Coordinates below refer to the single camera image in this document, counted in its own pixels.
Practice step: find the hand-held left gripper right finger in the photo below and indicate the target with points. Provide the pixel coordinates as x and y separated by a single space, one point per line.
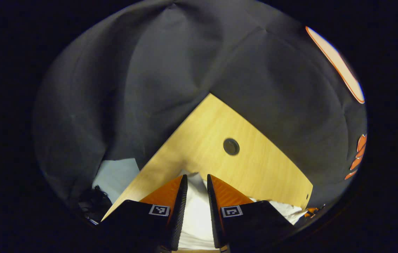
213 214

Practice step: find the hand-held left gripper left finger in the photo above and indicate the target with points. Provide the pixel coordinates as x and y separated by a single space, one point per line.
179 214

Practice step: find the black backdrop cloth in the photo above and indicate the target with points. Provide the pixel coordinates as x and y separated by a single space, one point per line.
150 77

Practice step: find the white jeans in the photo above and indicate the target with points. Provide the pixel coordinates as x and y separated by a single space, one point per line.
196 214

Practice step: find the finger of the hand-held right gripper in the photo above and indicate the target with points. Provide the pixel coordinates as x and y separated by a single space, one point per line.
313 211

